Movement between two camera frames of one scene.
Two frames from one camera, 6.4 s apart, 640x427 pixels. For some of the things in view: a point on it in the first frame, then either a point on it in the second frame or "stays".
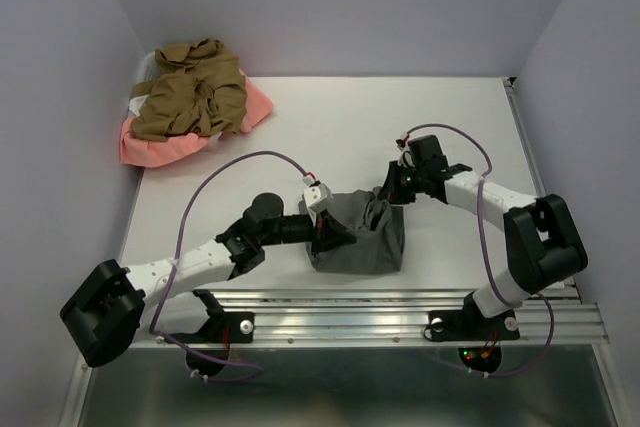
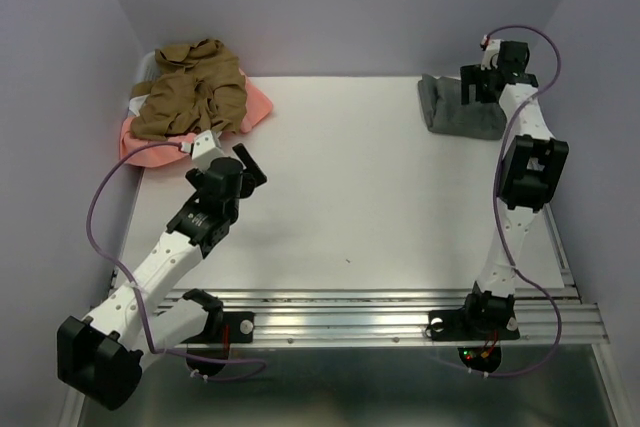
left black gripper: x=331 y=233 → x=251 y=175
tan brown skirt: x=200 y=91 stays
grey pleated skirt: x=377 y=251 → x=444 y=112
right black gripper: x=389 y=193 → x=471 y=74
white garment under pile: x=148 y=71 stays
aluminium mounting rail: x=398 y=319 stays
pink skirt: x=138 y=151 stays
